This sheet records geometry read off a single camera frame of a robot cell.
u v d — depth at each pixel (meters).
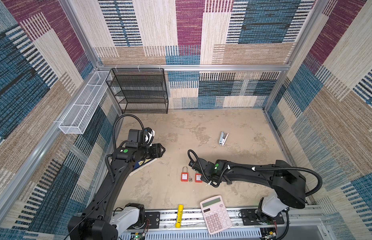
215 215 0.73
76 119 0.70
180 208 0.76
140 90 1.11
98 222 0.38
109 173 0.46
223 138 1.02
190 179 0.87
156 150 0.67
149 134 0.68
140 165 0.91
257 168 0.50
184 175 0.87
